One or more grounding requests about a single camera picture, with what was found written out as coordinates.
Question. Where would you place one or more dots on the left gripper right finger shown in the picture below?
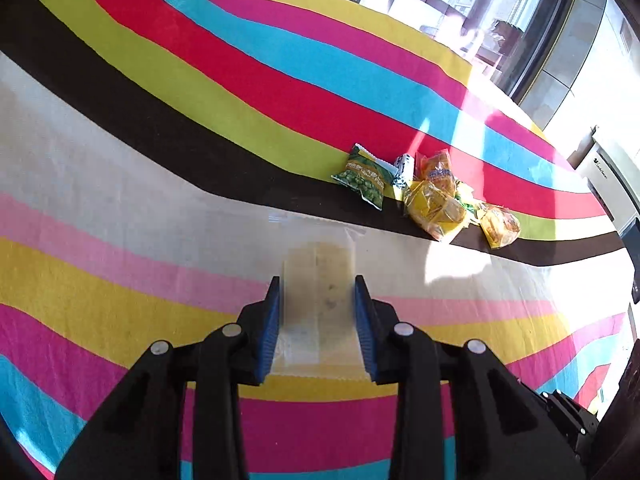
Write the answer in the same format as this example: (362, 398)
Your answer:
(397, 353)

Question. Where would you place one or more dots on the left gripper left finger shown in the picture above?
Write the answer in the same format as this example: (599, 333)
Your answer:
(234, 355)

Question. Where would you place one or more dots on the translucent round cookie packet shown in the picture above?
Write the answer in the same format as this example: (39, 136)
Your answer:
(318, 336)

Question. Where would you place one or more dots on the green peas snack bag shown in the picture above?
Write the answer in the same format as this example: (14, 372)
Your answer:
(367, 175)

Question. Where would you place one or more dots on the white blue snack bag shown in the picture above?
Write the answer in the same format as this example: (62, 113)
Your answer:
(404, 173)

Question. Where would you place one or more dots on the yellow cake packet lower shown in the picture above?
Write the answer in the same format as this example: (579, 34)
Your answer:
(439, 214)

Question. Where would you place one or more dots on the yellow cake packet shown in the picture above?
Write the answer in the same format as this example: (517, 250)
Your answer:
(439, 214)
(500, 226)

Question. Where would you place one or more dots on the green white snack packet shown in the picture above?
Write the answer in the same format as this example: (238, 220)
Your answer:
(475, 208)

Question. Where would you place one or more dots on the yellow cake packet upper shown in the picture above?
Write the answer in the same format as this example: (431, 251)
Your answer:
(500, 226)

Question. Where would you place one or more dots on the bread in yellow clear bag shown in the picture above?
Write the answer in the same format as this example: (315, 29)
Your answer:
(437, 170)

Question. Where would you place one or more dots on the striped colourful tablecloth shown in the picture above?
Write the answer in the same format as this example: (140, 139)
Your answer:
(158, 156)

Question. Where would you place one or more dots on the white printer appliance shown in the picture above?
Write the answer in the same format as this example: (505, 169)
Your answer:
(614, 179)

